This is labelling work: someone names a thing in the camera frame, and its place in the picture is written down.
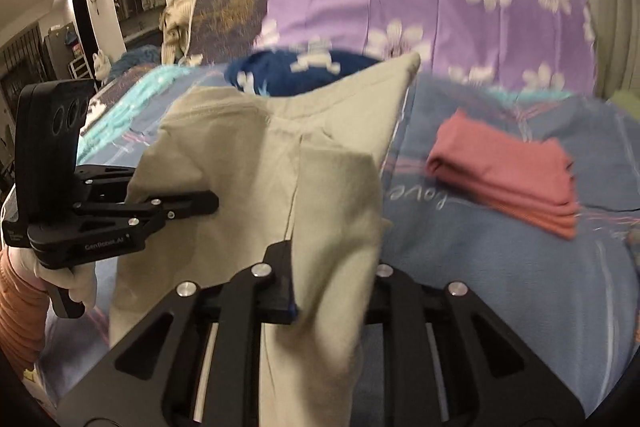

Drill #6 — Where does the beige grey shirt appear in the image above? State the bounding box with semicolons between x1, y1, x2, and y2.
110;53;421;426

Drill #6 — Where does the orange sleeved left forearm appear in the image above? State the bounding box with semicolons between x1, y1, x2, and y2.
1;247;49;379

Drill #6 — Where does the white gloved left hand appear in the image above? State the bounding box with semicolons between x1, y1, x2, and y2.
8;246;98;310

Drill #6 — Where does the turquoise fuzzy blanket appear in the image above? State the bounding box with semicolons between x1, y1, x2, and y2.
76;65;195;164

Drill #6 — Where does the blue plaid bedsheet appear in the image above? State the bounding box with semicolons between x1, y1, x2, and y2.
37;66;640;417

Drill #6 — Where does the folded pink garment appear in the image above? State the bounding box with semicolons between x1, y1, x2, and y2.
425;109;579;239

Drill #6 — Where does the beige crumpled cloth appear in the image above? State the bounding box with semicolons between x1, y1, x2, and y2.
160;0;195;65

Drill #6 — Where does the navy star fleece garment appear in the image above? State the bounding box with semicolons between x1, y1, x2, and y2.
224;50;378;98

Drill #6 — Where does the dark tree-print pillow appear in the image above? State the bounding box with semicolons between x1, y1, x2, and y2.
188;0;268;64

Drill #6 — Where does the green pillow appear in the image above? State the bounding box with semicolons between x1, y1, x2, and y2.
608;90;640;121

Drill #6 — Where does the purple floral pillow cover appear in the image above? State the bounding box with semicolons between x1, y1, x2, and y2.
254;0;597;94

